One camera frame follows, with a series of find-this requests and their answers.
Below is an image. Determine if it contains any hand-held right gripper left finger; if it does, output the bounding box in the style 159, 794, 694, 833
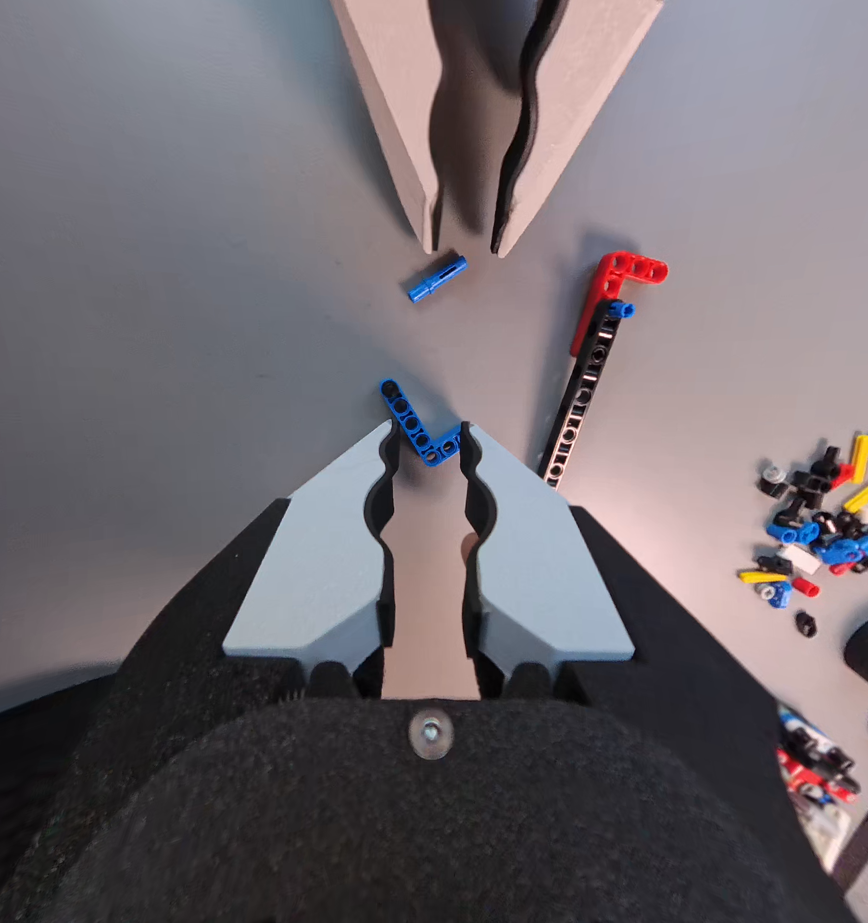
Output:
222, 420, 400, 675

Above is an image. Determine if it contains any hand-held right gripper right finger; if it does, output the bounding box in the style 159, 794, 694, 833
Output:
460, 422, 635, 679

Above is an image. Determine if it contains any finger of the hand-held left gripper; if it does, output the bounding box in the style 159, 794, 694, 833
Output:
330, 0, 445, 255
490, 0, 666, 259

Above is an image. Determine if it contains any blue angled lego beam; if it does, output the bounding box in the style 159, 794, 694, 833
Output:
378, 378, 465, 468

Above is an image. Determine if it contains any black and red lego assembly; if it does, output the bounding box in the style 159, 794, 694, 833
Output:
537, 250, 670, 490

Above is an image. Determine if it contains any blue lego pin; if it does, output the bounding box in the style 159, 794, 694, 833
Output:
408, 255, 468, 304

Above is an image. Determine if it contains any pile of mixed lego pieces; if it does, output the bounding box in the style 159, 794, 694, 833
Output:
737, 430, 868, 610

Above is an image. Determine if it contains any blue white lego race car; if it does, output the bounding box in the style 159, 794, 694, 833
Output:
775, 703, 864, 866

